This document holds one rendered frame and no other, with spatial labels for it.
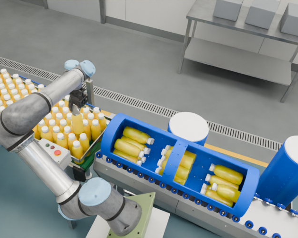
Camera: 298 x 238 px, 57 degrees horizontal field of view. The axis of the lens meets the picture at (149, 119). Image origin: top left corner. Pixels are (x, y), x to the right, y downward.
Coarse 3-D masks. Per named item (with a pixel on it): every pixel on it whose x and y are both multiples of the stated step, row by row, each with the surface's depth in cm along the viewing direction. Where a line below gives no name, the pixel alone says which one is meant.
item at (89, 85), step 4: (92, 80) 205; (88, 84) 205; (92, 84) 207; (88, 88) 208; (92, 88) 210; (88, 92) 211; (92, 92) 212; (88, 96) 214; (92, 96) 215; (88, 100) 217; (92, 100) 217; (92, 104) 220
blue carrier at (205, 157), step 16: (112, 128) 157; (144, 128) 176; (112, 144) 175; (160, 144) 176; (176, 144) 151; (192, 144) 153; (176, 160) 146; (208, 160) 167; (224, 160) 148; (160, 176) 152; (192, 176) 169; (256, 176) 141; (192, 192) 148; (224, 208) 145; (240, 208) 139
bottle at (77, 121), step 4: (72, 116) 163; (76, 116) 162; (80, 116) 164; (72, 120) 164; (76, 120) 163; (80, 120) 165; (72, 124) 167; (76, 124) 166; (80, 124) 167; (76, 128) 168; (80, 128) 169; (76, 132) 171; (80, 132) 172
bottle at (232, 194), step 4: (220, 184) 150; (216, 188) 149; (220, 188) 148; (224, 188) 147; (228, 188) 147; (232, 188) 148; (216, 192) 150; (220, 192) 147; (224, 192) 146; (228, 192) 146; (232, 192) 146; (236, 192) 146; (240, 192) 147; (224, 196) 147; (228, 196) 146; (232, 196) 145; (236, 196) 145; (232, 200) 146; (236, 200) 145
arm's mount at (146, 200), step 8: (152, 192) 116; (136, 200) 119; (144, 200) 116; (152, 200) 113; (144, 208) 112; (144, 216) 109; (144, 224) 105; (112, 232) 114; (136, 232) 105; (144, 232) 113
